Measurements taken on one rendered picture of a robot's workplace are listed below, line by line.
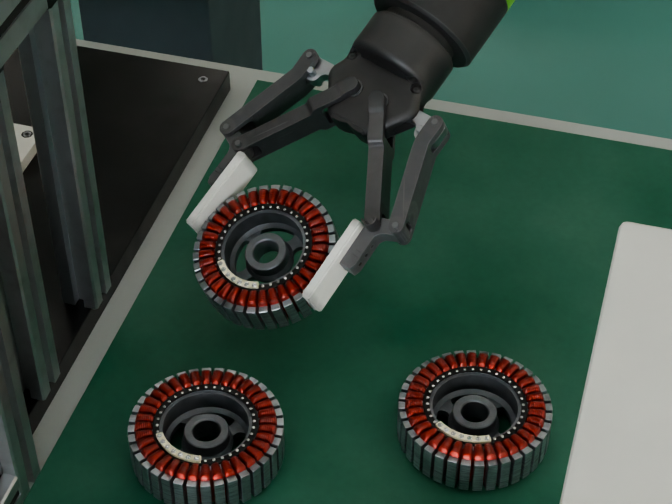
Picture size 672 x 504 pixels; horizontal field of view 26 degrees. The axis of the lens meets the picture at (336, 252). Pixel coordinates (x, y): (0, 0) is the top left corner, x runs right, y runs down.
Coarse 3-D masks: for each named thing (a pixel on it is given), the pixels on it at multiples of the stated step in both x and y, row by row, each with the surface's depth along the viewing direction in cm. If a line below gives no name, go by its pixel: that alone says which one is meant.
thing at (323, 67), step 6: (324, 60) 115; (318, 66) 115; (324, 66) 115; (330, 66) 115; (312, 72) 114; (318, 72) 115; (324, 72) 115; (312, 78) 115; (318, 78) 115; (324, 78) 115; (312, 84) 115; (318, 84) 115
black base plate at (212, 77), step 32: (96, 64) 140; (128, 64) 140; (160, 64) 140; (96, 96) 136; (128, 96) 136; (160, 96) 136; (192, 96) 136; (224, 96) 139; (96, 128) 132; (128, 128) 132; (160, 128) 132; (192, 128) 132; (32, 160) 129; (96, 160) 129; (128, 160) 129; (160, 160) 129; (32, 192) 126; (128, 192) 126; (160, 192) 126; (32, 224) 122; (128, 224) 122; (128, 256) 121; (64, 320) 114; (96, 320) 117; (64, 352) 112; (32, 416) 107
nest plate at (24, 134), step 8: (16, 128) 130; (24, 128) 130; (32, 128) 130; (16, 136) 129; (24, 136) 129; (32, 136) 129; (24, 144) 129; (32, 144) 129; (24, 152) 128; (32, 152) 129; (24, 160) 127; (24, 168) 128
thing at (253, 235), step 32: (256, 192) 113; (288, 192) 112; (224, 224) 112; (256, 224) 113; (288, 224) 113; (320, 224) 110; (224, 256) 111; (256, 256) 112; (288, 256) 111; (320, 256) 109; (224, 288) 109; (256, 288) 109; (288, 288) 108; (256, 320) 109
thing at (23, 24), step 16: (0, 0) 86; (16, 0) 88; (32, 0) 90; (48, 0) 92; (0, 16) 86; (16, 16) 88; (32, 16) 90; (0, 32) 87; (16, 32) 88; (0, 48) 87; (16, 48) 89; (0, 64) 87
